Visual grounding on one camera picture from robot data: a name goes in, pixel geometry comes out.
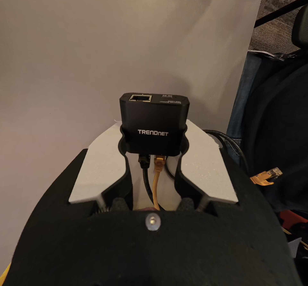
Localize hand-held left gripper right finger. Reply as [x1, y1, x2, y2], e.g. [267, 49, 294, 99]
[174, 120, 239, 211]

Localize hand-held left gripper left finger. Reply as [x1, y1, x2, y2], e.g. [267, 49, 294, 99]
[68, 120, 133, 210]

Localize black ethernet cable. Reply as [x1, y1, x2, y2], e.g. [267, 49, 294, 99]
[138, 129, 251, 211]

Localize black ethernet splitter box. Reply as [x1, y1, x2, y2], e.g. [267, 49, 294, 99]
[119, 92, 190, 156]

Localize person's blue jeans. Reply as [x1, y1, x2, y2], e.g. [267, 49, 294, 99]
[226, 50, 264, 168]

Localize black office chair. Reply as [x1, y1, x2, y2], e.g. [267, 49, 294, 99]
[291, 7, 308, 51]
[241, 50, 308, 215]

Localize black metal bar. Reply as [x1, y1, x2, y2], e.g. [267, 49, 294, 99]
[254, 0, 308, 29]

